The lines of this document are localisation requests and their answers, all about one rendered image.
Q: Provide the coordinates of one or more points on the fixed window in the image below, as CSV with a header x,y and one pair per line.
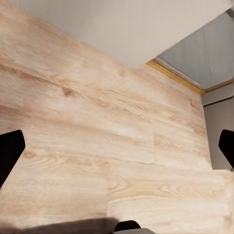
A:
x,y
204,60

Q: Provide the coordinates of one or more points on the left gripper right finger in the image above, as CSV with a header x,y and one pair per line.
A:
x,y
226,145

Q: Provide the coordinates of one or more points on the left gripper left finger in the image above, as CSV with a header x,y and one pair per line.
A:
x,y
12,145

